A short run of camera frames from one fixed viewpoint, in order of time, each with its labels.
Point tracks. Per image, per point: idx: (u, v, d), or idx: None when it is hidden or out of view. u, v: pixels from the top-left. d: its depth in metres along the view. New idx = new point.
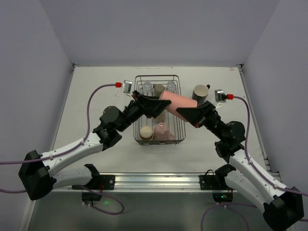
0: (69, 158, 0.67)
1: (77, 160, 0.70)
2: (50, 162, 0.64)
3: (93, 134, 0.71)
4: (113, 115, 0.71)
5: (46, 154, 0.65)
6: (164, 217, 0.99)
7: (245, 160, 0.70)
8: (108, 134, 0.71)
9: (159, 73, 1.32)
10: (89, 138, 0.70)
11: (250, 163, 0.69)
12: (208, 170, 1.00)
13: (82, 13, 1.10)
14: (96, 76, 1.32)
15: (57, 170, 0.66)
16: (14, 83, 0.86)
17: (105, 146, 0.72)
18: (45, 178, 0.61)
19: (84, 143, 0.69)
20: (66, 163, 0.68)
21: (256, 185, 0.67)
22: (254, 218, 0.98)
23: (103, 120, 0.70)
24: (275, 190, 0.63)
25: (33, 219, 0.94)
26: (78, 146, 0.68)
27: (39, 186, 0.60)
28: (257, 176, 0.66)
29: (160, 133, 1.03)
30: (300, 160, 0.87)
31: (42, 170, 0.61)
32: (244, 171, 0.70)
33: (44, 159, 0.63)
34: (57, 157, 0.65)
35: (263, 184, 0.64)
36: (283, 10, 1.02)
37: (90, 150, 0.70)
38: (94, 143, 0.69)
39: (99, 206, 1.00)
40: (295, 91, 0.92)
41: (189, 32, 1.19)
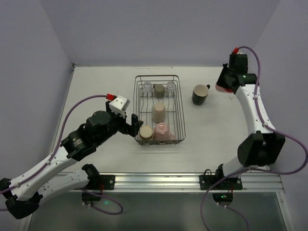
0: (36, 182, 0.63)
1: (50, 178, 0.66)
2: (18, 191, 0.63)
3: (61, 148, 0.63)
4: (101, 120, 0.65)
5: (14, 181, 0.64)
6: (165, 217, 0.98)
7: (251, 94, 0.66)
8: (81, 143, 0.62)
9: (159, 73, 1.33)
10: (56, 155, 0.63)
11: (254, 98, 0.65)
12: (206, 169, 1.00)
13: (82, 14, 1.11)
14: (96, 76, 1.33)
15: (29, 193, 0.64)
16: (14, 83, 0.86)
17: (77, 158, 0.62)
18: (15, 207, 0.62)
19: (49, 163, 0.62)
20: (37, 186, 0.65)
21: (248, 120, 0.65)
22: (254, 219, 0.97)
23: (90, 121, 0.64)
24: (263, 127, 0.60)
25: (33, 223, 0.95)
26: (44, 167, 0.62)
27: (14, 211, 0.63)
28: (253, 111, 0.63)
29: (160, 133, 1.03)
30: (299, 159, 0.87)
31: (11, 199, 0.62)
32: (244, 104, 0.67)
33: (11, 188, 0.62)
34: (24, 183, 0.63)
35: (253, 119, 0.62)
36: (284, 10, 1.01)
37: (59, 167, 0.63)
38: (61, 160, 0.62)
39: (99, 206, 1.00)
40: (295, 91, 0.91)
41: (189, 32, 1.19)
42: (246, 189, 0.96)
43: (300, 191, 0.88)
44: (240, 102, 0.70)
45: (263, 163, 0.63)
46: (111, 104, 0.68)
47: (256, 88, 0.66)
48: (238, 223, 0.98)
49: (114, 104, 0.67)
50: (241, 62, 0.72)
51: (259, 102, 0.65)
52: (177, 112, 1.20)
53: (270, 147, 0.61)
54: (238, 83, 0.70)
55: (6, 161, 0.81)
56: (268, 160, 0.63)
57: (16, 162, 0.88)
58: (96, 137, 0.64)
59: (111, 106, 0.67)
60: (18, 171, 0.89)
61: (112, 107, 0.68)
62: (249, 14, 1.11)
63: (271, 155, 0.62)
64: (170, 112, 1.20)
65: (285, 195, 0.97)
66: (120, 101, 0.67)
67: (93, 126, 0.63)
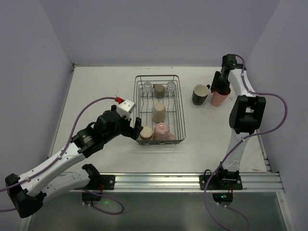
0: (47, 176, 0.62)
1: (58, 174, 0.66)
2: (28, 185, 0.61)
3: (71, 144, 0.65)
4: (113, 118, 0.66)
5: (23, 176, 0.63)
6: (164, 216, 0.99)
7: (239, 73, 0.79)
8: (89, 140, 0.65)
9: (159, 73, 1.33)
10: (67, 150, 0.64)
11: (241, 75, 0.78)
12: (206, 169, 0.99)
13: (81, 13, 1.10)
14: (96, 76, 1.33)
15: (38, 188, 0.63)
16: (14, 83, 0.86)
17: (87, 154, 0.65)
18: (24, 202, 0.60)
19: (61, 157, 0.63)
20: (46, 181, 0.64)
21: (237, 91, 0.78)
22: (253, 219, 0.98)
23: (100, 119, 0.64)
24: (247, 93, 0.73)
25: (33, 222, 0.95)
26: (55, 161, 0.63)
27: (21, 207, 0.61)
28: (240, 83, 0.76)
29: (160, 133, 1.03)
30: (300, 160, 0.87)
31: (20, 194, 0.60)
32: (234, 81, 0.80)
33: (20, 183, 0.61)
34: (34, 177, 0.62)
35: (240, 88, 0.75)
36: (283, 10, 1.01)
37: (70, 162, 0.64)
38: (72, 155, 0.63)
39: (99, 206, 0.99)
40: (295, 91, 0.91)
41: (189, 32, 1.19)
42: (245, 189, 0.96)
43: (300, 191, 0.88)
44: (231, 82, 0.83)
45: (251, 127, 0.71)
46: (119, 107, 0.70)
47: (242, 68, 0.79)
48: (238, 223, 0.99)
49: (122, 106, 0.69)
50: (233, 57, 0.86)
51: (245, 78, 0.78)
52: (177, 112, 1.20)
53: (255, 110, 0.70)
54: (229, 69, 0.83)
55: (6, 161, 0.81)
56: (255, 123, 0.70)
57: (17, 162, 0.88)
58: (105, 135, 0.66)
59: (119, 109, 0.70)
60: (18, 171, 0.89)
61: (119, 109, 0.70)
62: (249, 14, 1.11)
63: (257, 118, 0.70)
64: (170, 112, 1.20)
65: (285, 195, 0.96)
66: (128, 104, 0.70)
67: (102, 123, 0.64)
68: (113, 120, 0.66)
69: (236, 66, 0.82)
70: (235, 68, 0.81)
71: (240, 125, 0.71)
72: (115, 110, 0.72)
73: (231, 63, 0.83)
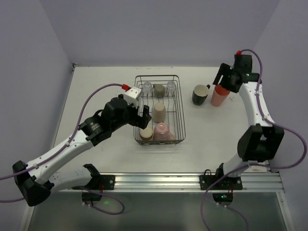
0: (55, 163, 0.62)
1: (66, 162, 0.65)
2: (36, 172, 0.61)
3: (79, 132, 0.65)
4: (121, 105, 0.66)
5: (31, 163, 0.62)
6: (164, 217, 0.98)
7: (253, 90, 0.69)
8: (97, 127, 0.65)
9: (159, 73, 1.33)
10: (75, 138, 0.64)
11: (256, 94, 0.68)
12: (206, 169, 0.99)
13: (82, 14, 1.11)
14: (96, 76, 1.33)
15: (46, 176, 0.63)
16: (14, 83, 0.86)
17: (95, 142, 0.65)
18: (32, 189, 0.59)
19: (69, 144, 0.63)
20: (54, 169, 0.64)
21: (249, 114, 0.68)
22: (253, 218, 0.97)
23: (108, 106, 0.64)
24: (263, 120, 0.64)
25: (33, 221, 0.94)
26: (63, 148, 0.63)
27: (30, 195, 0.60)
28: (254, 105, 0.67)
29: (160, 133, 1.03)
30: (300, 160, 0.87)
31: (29, 181, 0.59)
32: (246, 99, 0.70)
33: (28, 170, 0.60)
34: (42, 164, 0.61)
35: (254, 112, 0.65)
36: (283, 10, 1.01)
37: (78, 149, 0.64)
38: (80, 142, 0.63)
39: (99, 206, 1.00)
40: (295, 91, 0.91)
41: (189, 32, 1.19)
42: (245, 189, 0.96)
43: (299, 191, 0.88)
44: (242, 97, 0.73)
45: (263, 157, 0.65)
46: (126, 94, 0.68)
47: (258, 85, 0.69)
48: (237, 223, 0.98)
49: (128, 93, 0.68)
50: (246, 62, 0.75)
51: (260, 97, 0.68)
52: (177, 112, 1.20)
53: (270, 141, 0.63)
54: (241, 81, 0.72)
55: (6, 160, 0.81)
56: (267, 155, 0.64)
57: (17, 162, 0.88)
58: (112, 123, 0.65)
59: (125, 96, 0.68)
60: None
61: (126, 97, 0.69)
62: (249, 15, 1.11)
63: (270, 149, 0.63)
64: (170, 112, 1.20)
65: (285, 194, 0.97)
66: (134, 91, 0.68)
67: (110, 110, 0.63)
68: (121, 107, 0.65)
69: (249, 79, 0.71)
70: (248, 81, 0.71)
71: (251, 155, 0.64)
72: (122, 97, 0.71)
73: (245, 74, 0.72)
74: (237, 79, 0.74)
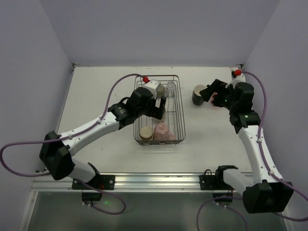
0: (87, 136, 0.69)
1: (94, 139, 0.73)
2: (70, 142, 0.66)
3: (109, 113, 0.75)
4: (145, 93, 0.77)
5: (64, 134, 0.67)
6: (164, 217, 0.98)
7: (255, 136, 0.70)
8: (124, 112, 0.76)
9: (159, 73, 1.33)
10: (106, 117, 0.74)
11: (258, 141, 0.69)
12: (206, 170, 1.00)
13: (82, 13, 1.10)
14: (96, 76, 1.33)
15: (77, 148, 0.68)
16: (14, 83, 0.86)
17: (120, 124, 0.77)
18: (66, 157, 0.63)
19: (101, 121, 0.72)
20: (83, 143, 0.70)
21: (253, 164, 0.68)
22: (253, 218, 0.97)
23: (135, 93, 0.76)
24: (268, 175, 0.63)
25: (33, 221, 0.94)
26: (95, 125, 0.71)
27: (61, 164, 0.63)
28: (258, 157, 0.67)
29: (160, 133, 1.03)
30: (300, 160, 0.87)
31: (63, 149, 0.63)
32: (248, 146, 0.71)
33: (63, 139, 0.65)
34: (76, 135, 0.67)
35: (259, 166, 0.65)
36: (283, 10, 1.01)
37: (107, 128, 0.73)
38: (110, 121, 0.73)
39: (99, 206, 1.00)
40: (295, 91, 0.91)
41: (189, 32, 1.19)
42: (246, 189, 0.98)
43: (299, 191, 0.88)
44: (243, 141, 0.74)
45: (270, 210, 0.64)
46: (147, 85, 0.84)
47: (260, 132, 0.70)
48: (238, 223, 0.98)
49: (149, 84, 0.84)
50: (247, 99, 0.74)
51: (262, 144, 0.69)
52: (177, 112, 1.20)
53: (277, 196, 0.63)
54: (240, 123, 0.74)
55: (6, 160, 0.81)
56: (275, 208, 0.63)
57: (17, 162, 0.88)
58: (137, 110, 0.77)
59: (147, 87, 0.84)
60: (18, 171, 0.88)
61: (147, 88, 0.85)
62: (249, 14, 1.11)
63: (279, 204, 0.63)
64: (170, 112, 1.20)
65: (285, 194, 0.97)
66: (155, 83, 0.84)
67: (138, 97, 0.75)
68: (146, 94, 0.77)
69: (249, 123, 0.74)
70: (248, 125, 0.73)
71: (260, 209, 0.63)
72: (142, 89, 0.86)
73: (243, 117, 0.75)
74: (237, 120, 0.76)
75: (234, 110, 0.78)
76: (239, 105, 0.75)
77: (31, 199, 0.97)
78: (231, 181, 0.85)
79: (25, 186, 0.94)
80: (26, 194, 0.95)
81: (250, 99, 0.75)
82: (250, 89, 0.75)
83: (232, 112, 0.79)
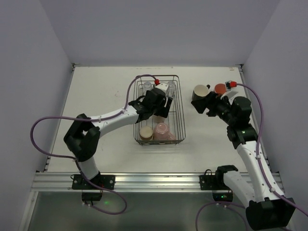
0: (113, 122, 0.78)
1: (116, 126, 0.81)
2: (99, 124, 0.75)
3: (129, 107, 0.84)
4: (160, 92, 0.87)
5: (95, 117, 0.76)
6: (164, 217, 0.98)
7: (253, 152, 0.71)
8: (143, 108, 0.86)
9: (159, 73, 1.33)
10: (128, 110, 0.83)
11: (257, 159, 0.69)
12: (206, 169, 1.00)
13: (81, 13, 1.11)
14: (96, 76, 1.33)
15: (103, 131, 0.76)
16: (13, 83, 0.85)
17: (138, 118, 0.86)
18: (96, 136, 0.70)
19: (124, 111, 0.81)
20: (108, 128, 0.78)
21: (253, 181, 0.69)
22: None
23: (152, 92, 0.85)
24: (270, 193, 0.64)
25: (33, 221, 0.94)
26: (120, 113, 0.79)
27: (89, 142, 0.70)
28: (259, 174, 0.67)
29: (160, 133, 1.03)
30: (300, 160, 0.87)
31: (93, 129, 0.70)
32: (248, 162, 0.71)
33: (94, 120, 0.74)
34: (105, 120, 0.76)
35: (260, 183, 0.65)
36: (283, 10, 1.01)
37: (128, 119, 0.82)
38: (132, 113, 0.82)
39: (99, 206, 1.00)
40: (296, 90, 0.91)
41: (189, 32, 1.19)
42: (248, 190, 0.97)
43: (299, 190, 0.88)
44: (243, 158, 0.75)
45: (274, 224, 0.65)
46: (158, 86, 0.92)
47: (258, 149, 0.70)
48: (238, 223, 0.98)
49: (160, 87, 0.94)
50: (245, 115, 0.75)
51: (262, 161, 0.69)
52: (177, 112, 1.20)
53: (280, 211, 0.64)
54: (238, 140, 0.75)
55: (6, 160, 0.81)
56: (280, 223, 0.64)
57: (17, 162, 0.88)
58: (153, 107, 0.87)
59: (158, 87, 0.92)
60: (18, 171, 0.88)
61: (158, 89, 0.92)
62: (248, 14, 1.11)
63: (283, 220, 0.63)
64: (170, 112, 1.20)
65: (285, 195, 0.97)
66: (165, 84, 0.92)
67: (155, 96, 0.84)
68: (161, 92, 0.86)
69: (247, 138, 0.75)
70: (247, 141, 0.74)
71: (264, 224, 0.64)
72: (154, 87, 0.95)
73: (241, 132, 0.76)
74: (234, 135, 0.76)
75: (231, 125, 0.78)
76: (237, 120, 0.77)
77: (31, 198, 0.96)
78: (233, 188, 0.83)
79: (25, 186, 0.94)
80: (26, 193, 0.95)
81: (248, 115, 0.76)
82: (248, 105, 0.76)
83: (229, 127, 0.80)
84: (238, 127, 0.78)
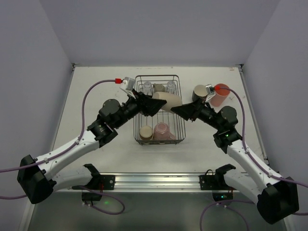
0: (65, 159, 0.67)
1: (73, 160, 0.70)
2: (46, 166, 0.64)
3: (87, 131, 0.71)
4: (113, 107, 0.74)
5: (41, 158, 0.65)
6: (164, 217, 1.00)
7: (242, 148, 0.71)
8: (104, 130, 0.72)
9: (158, 73, 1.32)
10: (84, 137, 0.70)
11: (247, 152, 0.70)
12: (208, 169, 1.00)
13: (81, 14, 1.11)
14: (96, 76, 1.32)
15: (54, 172, 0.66)
16: (14, 83, 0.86)
17: (101, 143, 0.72)
18: (42, 183, 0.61)
19: (79, 142, 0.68)
20: (62, 165, 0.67)
21: (251, 173, 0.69)
22: (253, 219, 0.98)
23: (102, 112, 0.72)
24: (269, 178, 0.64)
25: (33, 221, 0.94)
26: (72, 146, 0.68)
27: (38, 189, 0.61)
28: (253, 165, 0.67)
29: (160, 133, 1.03)
30: (300, 160, 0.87)
31: (38, 175, 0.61)
32: (240, 159, 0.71)
33: (38, 163, 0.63)
34: (53, 159, 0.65)
35: (258, 173, 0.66)
36: (283, 11, 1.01)
37: (85, 148, 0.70)
38: (89, 141, 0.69)
39: (99, 206, 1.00)
40: (295, 91, 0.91)
41: (189, 32, 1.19)
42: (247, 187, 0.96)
43: (299, 190, 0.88)
44: (234, 157, 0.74)
45: (288, 212, 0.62)
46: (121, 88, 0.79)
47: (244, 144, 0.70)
48: (238, 224, 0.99)
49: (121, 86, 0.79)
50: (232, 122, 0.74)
51: (251, 153, 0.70)
52: None
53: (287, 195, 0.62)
54: (225, 144, 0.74)
55: (6, 160, 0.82)
56: (292, 209, 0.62)
57: (17, 162, 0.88)
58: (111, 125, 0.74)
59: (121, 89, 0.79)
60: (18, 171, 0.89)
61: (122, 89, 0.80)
62: (249, 14, 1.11)
63: (293, 202, 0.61)
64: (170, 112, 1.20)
65: None
66: (124, 83, 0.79)
67: (105, 115, 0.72)
68: (113, 109, 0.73)
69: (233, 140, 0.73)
70: (232, 141, 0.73)
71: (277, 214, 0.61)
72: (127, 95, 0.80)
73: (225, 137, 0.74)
74: (221, 141, 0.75)
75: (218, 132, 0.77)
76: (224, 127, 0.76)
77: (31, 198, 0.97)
78: (237, 186, 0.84)
79: None
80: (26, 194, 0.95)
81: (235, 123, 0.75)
82: (234, 114, 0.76)
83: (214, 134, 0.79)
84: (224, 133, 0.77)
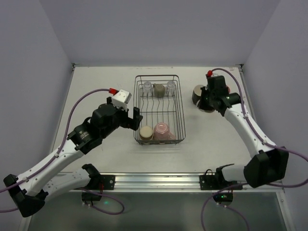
0: (44, 175, 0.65)
1: (57, 173, 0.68)
2: (26, 185, 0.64)
3: (68, 141, 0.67)
4: (109, 110, 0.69)
5: (21, 176, 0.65)
6: (164, 217, 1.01)
7: (240, 113, 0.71)
8: (87, 135, 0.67)
9: (158, 73, 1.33)
10: (64, 148, 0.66)
11: (245, 117, 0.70)
12: (207, 169, 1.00)
13: (81, 14, 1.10)
14: (96, 76, 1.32)
15: (38, 188, 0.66)
16: (14, 83, 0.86)
17: (83, 147, 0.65)
18: (23, 201, 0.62)
19: (57, 156, 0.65)
20: (45, 181, 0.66)
21: (246, 140, 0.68)
22: (253, 219, 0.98)
23: (96, 113, 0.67)
24: (263, 145, 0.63)
25: (33, 221, 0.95)
26: (52, 161, 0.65)
27: (23, 207, 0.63)
28: (249, 132, 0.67)
29: (160, 133, 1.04)
30: (300, 160, 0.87)
31: (19, 195, 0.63)
32: (237, 124, 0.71)
33: (19, 184, 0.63)
34: (32, 177, 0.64)
35: (252, 139, 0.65)
36: (283, 10, 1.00)
37: (67, 160, 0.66)
38: (69, 152, 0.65)
39: (99, 206, 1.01)
40: (295, 91, 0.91)
41: (189, 32, 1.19)
42: (245, 189, 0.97)
43: (299, 190, 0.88)
44: (232, 123, 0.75)
45: (274, 178, 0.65)
46: (114, 98, 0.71)
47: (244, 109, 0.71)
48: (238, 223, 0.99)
49: (118, 98, 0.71)
50: (220, 83, 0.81)
51: (250, 120, 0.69)
52: (177, 112, 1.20)
53: (275, 162, 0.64)
54: (224, 106, 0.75)
55: (6, 161, 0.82)
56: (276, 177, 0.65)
57: (17, 162, 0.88)
58: (101, 130, 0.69)
59: (115, 100, 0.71)
60: (18, 171, 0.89)
61: (115, 100, 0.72)
62: (249, 13, 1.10)
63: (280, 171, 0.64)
64: (170, 111, 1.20)
65: (285, 195, 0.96)
66: (123, 95, 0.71)
67: (99, 117, 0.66)
68: (109, 113, 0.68)
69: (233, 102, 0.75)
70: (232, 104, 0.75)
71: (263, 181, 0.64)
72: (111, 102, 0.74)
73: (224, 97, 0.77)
74: (220, 102, 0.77)
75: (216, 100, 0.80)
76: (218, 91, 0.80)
77: None
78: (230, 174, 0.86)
79: None
80: None
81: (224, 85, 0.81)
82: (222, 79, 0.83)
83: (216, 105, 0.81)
84: (224, 96, 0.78)
